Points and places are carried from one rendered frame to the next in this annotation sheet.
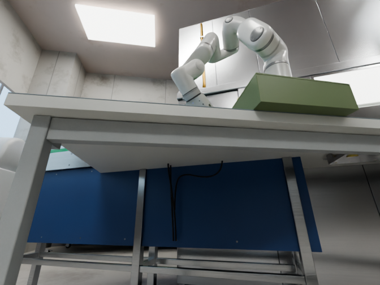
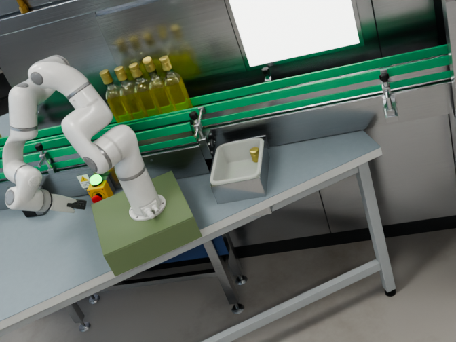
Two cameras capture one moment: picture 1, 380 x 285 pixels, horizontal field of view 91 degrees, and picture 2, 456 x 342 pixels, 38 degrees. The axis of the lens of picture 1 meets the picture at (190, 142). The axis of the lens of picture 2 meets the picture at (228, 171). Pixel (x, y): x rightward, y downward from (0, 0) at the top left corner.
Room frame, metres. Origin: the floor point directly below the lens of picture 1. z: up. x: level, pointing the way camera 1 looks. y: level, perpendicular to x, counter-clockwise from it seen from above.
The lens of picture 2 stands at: (-1.19, -0.72, 2.09)
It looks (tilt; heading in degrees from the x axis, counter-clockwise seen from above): 34 degrees down; 3
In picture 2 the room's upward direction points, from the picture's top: 21 degrees counter-clockwise
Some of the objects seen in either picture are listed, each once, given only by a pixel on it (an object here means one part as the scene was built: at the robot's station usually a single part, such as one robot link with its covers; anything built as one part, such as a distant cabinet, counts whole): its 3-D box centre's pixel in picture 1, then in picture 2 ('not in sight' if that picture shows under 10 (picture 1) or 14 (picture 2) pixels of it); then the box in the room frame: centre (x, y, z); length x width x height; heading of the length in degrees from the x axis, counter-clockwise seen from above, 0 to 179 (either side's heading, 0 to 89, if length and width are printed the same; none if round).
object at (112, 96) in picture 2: not in sight; (122, 111); (1.03, -0.32, 0.99); 0.06 x 0.06 x 0.21; 74
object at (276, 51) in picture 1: (272, 55); (119, 153); (0.59, -0.34, 1.08); 0.13 x 0.10 x 0.16; 130
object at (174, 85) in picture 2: not in sight; (180, 100); (0.96, -0.54, 0.99); 0.06 x 0.06 x 0.21; 75
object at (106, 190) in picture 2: not in sight; (101, 191); (0.87, -0.15, 0.79); 0.07 x 0.07 x 0.07; 74
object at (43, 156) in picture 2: not in sight; (43, 163); (0.94, 0.00, 0.94); 0.07 x 0.04 x 0.13; 164
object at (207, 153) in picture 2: not in sight; (207, 143); (0.84, -0.59, 0.85); 0.09 x 0.04 x 0.07; 164
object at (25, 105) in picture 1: (225, 172); (125, 144); (1.24, -0.24, 0.73); 1.58 x 1.52 x 0.04; 99
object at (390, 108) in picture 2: not in sight; (388, 100); (0.65, -1.20, 0.90); 0.17 x 0.05 x 0.23; 164
